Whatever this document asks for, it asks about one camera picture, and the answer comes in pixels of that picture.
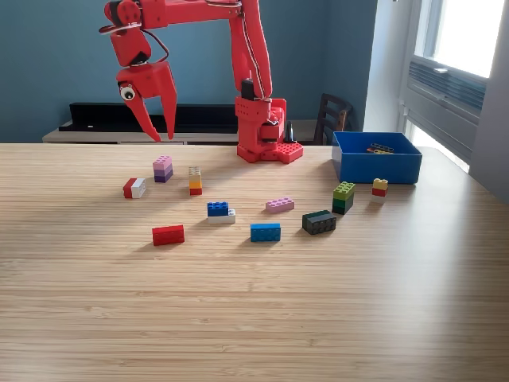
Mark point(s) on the pink purple brick stack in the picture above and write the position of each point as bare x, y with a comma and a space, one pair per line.
163, 169

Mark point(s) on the black brick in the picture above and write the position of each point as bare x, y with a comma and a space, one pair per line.
319, 223

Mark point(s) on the yellow toy digger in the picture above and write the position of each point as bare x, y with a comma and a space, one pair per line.
381, 149

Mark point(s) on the blue plastic bin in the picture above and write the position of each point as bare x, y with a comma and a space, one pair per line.
378, 169

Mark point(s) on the tan orange red brick stack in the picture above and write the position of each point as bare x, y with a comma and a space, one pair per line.
195, 183

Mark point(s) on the blue white brick stack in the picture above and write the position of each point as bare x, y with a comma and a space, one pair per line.
218, 211

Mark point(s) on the pink flat brick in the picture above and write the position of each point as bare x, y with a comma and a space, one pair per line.
280, 205

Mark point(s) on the dark wooden chair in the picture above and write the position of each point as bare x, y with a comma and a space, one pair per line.
334, 115

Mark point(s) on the green brick stack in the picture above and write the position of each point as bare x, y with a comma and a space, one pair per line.
343, 198

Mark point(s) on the yellow red white brick stack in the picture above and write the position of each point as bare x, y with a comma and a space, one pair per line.
379, 191

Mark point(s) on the grey window heater unit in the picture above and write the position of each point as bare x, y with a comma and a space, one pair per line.
441, 103

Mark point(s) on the bright window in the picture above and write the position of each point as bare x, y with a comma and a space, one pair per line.
465, 36

